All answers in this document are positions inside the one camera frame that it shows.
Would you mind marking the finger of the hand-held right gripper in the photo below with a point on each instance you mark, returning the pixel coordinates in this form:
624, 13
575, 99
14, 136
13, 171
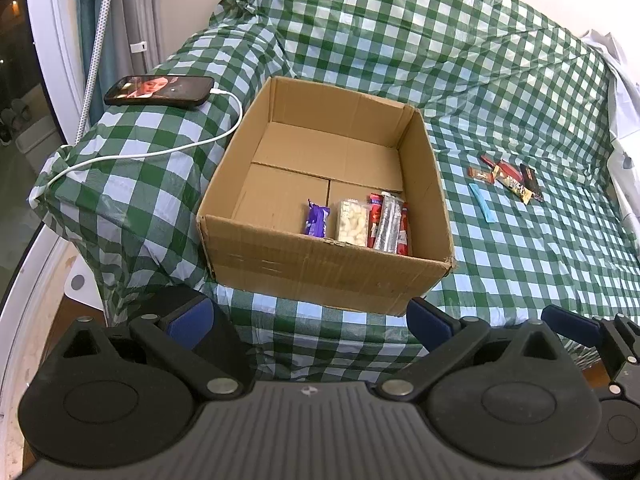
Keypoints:
570, 324

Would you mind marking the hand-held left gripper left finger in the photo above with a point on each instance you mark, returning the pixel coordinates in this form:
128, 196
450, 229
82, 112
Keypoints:
190, 322

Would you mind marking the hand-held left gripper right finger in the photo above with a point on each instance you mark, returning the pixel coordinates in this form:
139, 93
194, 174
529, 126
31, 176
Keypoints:
430, 325

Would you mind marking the square red snack packet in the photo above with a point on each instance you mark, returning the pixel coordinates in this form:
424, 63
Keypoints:
402, 237

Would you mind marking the silver snack packet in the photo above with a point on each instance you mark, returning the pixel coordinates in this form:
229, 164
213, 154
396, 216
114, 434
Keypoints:
387, 222

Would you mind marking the brown cardboard box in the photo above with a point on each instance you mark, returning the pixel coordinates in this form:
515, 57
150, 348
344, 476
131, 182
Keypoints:
320, 275

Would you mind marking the clear packet of white candy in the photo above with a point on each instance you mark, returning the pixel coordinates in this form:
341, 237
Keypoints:
352, 222

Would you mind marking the light blue stick packet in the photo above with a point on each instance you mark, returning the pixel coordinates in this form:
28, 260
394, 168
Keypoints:
482, 202

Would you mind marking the dark brown snack bar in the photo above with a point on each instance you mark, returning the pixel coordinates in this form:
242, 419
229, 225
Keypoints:
531, 180

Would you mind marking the yellow white snack bar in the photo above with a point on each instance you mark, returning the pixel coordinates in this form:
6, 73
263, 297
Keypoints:
515, 185

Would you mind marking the purple chocolate packet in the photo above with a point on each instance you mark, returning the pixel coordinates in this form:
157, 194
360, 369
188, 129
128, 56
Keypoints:
317, 217

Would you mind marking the orange brown snack packet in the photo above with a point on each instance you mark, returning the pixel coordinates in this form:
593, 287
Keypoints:
480, 174

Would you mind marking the small red snack packet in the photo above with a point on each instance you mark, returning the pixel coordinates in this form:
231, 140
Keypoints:
487, 160

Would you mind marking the light grey printed blanket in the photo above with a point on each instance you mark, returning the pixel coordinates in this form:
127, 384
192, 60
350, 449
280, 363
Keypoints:
625, 110

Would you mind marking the black smartphone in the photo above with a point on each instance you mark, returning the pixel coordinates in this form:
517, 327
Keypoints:
190, 91

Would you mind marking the white curtain clip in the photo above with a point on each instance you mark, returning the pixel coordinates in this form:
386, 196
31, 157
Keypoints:
139, 46

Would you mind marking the green checkered sofa cover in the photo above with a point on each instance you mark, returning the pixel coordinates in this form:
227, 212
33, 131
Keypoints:
475, 35

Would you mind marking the grey curtain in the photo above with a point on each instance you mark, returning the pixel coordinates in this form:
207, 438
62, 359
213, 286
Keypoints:
145, 10

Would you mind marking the white door frame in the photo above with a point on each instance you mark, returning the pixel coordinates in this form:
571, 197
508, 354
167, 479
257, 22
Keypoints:
55, 35

